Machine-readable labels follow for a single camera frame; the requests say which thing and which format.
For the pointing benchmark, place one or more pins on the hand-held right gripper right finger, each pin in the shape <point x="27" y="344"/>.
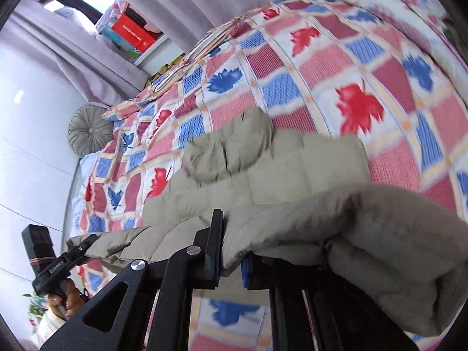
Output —
<point x="245" y="272"/>

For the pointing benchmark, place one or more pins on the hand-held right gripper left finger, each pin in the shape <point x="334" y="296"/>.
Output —
<point x="214" y="248"/>

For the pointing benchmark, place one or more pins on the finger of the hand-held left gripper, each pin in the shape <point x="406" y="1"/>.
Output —
<point x="82" y="246"/>

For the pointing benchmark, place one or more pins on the beige puffer jacket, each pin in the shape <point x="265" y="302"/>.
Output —
<point x="299" y="204"/>

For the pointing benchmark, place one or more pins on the person's left forearm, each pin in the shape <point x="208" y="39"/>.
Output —
<point x="49" y="329"/>

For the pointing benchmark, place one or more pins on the person's left hand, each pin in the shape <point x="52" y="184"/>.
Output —
<point x="69" y="299"/>

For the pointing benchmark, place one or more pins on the light blue floral sheet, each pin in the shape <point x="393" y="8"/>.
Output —
<point x="86" y="175"/>

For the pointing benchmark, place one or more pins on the round green pleated cushion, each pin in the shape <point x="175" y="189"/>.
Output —
<point x="89" y="129"/>

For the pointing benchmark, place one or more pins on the white windowsill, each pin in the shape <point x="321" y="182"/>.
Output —
<point x="161" y="51"/>

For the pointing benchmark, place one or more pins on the leaf print checked quilt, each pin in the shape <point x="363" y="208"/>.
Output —
<point x="310" y="65"/>

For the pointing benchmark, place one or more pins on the red and teal boxes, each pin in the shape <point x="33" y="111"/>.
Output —
<point x="117" y="40"/>

